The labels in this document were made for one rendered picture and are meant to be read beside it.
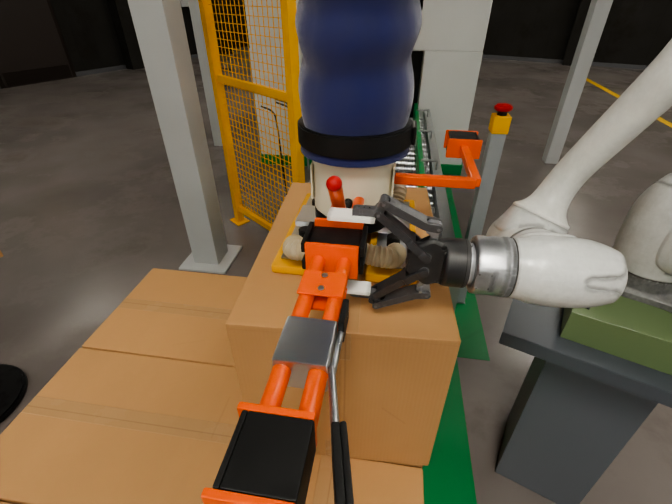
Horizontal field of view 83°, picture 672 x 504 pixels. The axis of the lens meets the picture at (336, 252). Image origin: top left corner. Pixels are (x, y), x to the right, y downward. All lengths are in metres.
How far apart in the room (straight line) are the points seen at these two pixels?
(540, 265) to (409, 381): 0.31
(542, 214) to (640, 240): 0.37
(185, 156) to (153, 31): 0.57
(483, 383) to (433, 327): 1.21
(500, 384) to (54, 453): 1.58
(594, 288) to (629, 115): 0.25
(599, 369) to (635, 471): 0.91
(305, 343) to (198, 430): 0.66
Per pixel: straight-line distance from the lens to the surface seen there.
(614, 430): 1.36
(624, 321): 1.04
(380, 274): 0.75
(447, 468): 1.63
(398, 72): 0.71
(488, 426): 1.76
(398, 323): 0.68
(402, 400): 0.79
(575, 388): 1.26
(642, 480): 1.90
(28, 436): 1.24
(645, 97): 0.69
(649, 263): 1.07
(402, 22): 0.69
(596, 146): 0.73
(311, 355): 0.43
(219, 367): 1.17
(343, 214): 0.56
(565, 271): 0.60
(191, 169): 2.21
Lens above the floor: 1.42
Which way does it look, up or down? 34 degrees down
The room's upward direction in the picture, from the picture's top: straight up
